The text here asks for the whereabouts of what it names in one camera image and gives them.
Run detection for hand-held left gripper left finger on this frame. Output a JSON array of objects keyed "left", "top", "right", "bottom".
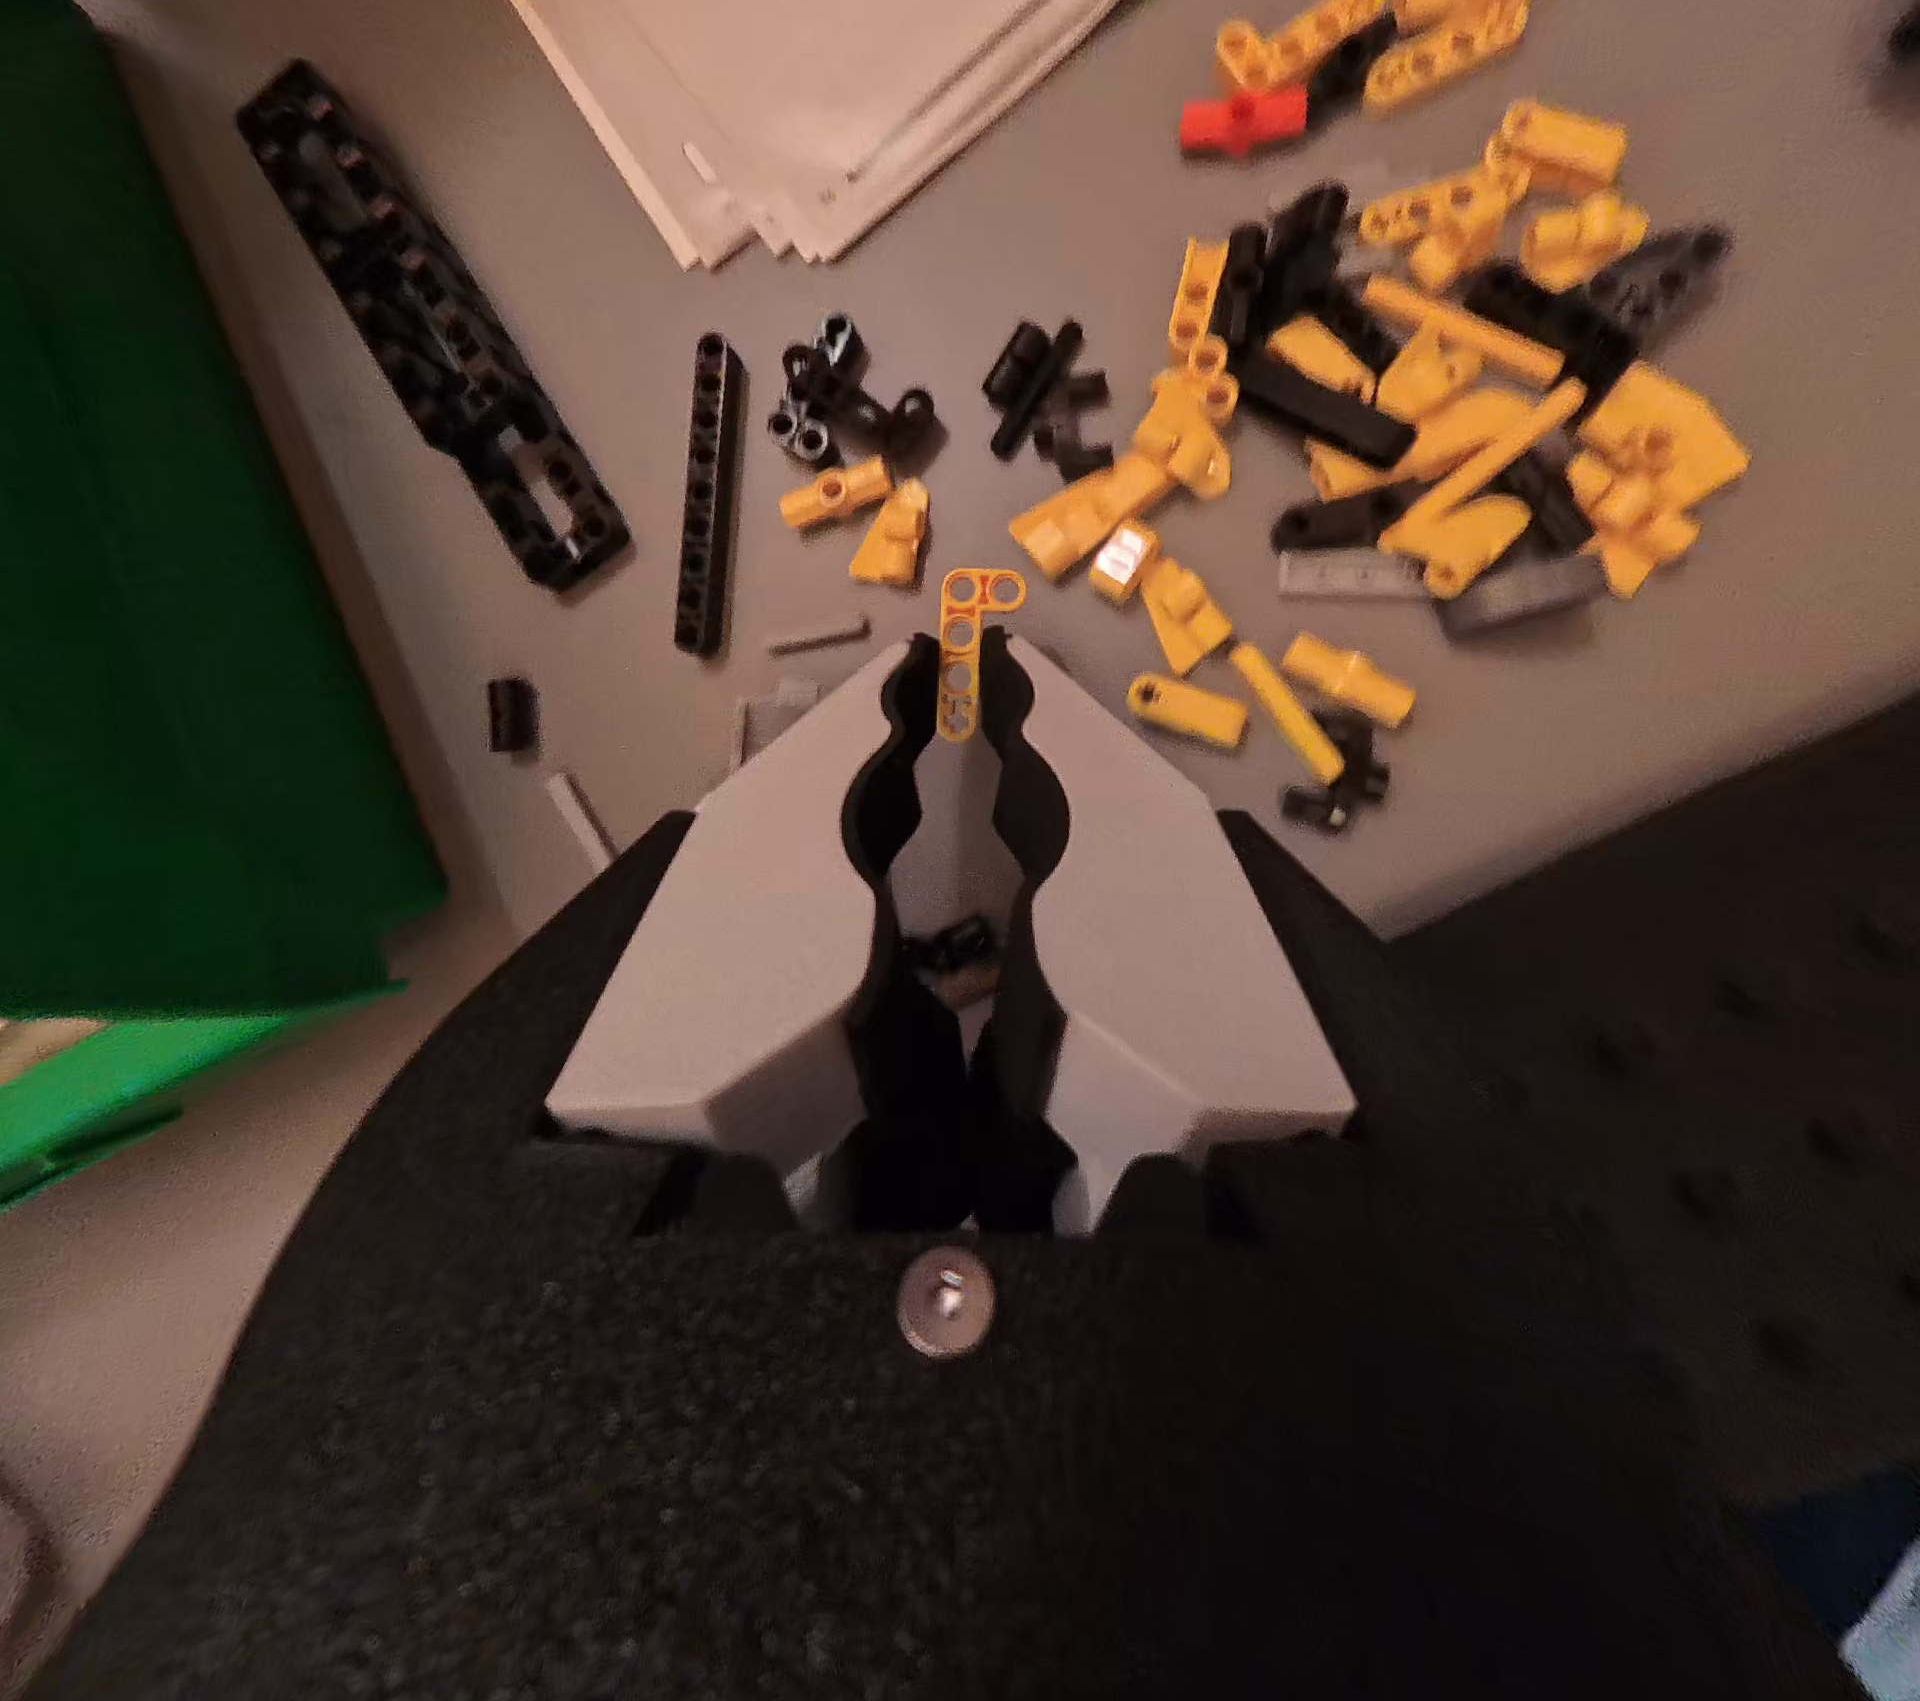
[{"left": 544, "top": 636, "right": 970, "bottom": 1233}]

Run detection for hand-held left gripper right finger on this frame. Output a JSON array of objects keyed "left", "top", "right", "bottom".
[{"left": 968, "top": 631, "right": 1361, "bottom": 1234}]

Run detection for yellow lego angle beam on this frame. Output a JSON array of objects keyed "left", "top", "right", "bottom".
[{"left": 935, "top": 567, "right": 1029, "bottom": 743}]

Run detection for black lego frame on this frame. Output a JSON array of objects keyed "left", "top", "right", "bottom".
[
  {"left": 236, "top": 58, "right": 520, "bottom": 458},
  {"left": 404, "top": 291, "right": 633, "bottom": 596}
]

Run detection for pile of yellow black lego pieces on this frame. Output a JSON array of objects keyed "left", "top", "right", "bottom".
[{"left": 1008, "top": 0, "right": 1754, "bottom": 833}]

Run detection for grey lego connector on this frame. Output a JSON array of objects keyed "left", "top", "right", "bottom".
[{"left": 728, "top": 676, "right": 824, "bottom": 774}]

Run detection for yellow lego connector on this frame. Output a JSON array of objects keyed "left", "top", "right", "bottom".
[
  {"left": 848, "top": 477, "right": 932, "bottom": 589},
  {"left": 777, "top": 454, "right": 897, "bottom": 530}
]

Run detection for long black lego beam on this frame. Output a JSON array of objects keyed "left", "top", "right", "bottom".
[{"left": 672, "top": 331, "right": 749, "bottom": 660}]

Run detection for black pronged lego piece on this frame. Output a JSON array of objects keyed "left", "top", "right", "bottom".
[{"left": 1043, "top": 364, "right": 1116, "bottom": 479}]

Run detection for black angled lego piece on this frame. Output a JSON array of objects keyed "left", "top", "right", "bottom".
[{"left": 848, "top": 376, "right": 945, "bottom": 453}]

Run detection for black lego axle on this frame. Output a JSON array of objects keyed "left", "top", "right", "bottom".
[{"left": 989, "top": 317, "right": 1087, "bottom": 462}]

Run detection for red lego connector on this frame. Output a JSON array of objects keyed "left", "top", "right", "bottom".
[{"left": 1179, "top": 86, "right": 1311, "bottom": 158}]

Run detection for black perforated pad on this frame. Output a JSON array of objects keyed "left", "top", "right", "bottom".
[{"left": 1380, "top": 694, "right": 1920, "bottom": 1522}]

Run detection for green plastic bin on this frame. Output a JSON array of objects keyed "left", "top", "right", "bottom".
[{"left": 0, "top": 0, "right": 452, "bottom": 1208}]

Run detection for person's blue jeans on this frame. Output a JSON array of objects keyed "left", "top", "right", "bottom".
[{"left": 1746, "top": 1460, "right": 1920, "bottom": 1701}]

